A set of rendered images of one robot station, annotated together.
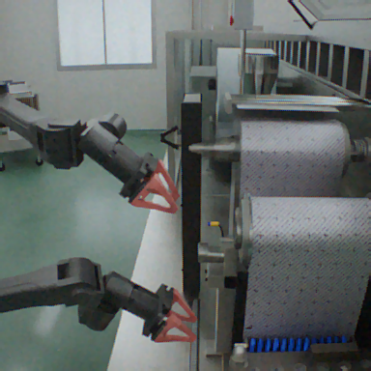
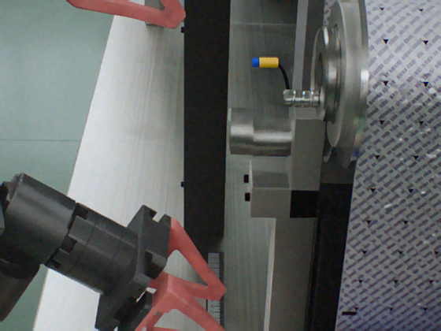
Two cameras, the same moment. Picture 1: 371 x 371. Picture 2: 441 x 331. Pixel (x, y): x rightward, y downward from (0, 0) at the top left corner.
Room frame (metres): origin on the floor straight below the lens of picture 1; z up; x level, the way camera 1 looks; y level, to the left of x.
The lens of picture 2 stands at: (0.05, 0.02, 1.54)
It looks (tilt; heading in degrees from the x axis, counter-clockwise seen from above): 31 degrees down; 357
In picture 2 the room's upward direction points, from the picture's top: 1 degrees clockwise
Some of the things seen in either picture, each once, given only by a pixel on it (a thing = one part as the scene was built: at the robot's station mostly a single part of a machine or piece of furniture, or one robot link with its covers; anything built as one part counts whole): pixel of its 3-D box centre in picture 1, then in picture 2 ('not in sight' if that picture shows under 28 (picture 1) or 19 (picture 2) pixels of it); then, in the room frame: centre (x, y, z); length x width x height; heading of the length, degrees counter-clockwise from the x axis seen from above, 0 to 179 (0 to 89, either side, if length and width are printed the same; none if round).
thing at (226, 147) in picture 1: (226, 148); not in sight; (0.93, -0.09, 1.33); 0.06 x 0.06 x 0.06; 88
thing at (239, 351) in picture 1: (239, 355); not in sight; (0.55, -0.09, 1.05); 0.04 x 0.04 x 0.04
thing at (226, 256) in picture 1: (219, 300); (276, 251); (0.71, -0.06, 1.05); 0.06 x 0.05 x 0.31; 88
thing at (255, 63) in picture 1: (258, 63); not in sight; (1.39, -0.23, 1.50); 0.14 x 0.14 x 0.06
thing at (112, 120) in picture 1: (88, 137); not in sight; (0.72, 0.19, 1.42); 0.12 x 0.11 x 0.09; 85
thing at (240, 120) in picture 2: (203, 252); (240, 131); (0.71, -0.03, 1.18); 0.04 x 0.02 x 0.04; 178
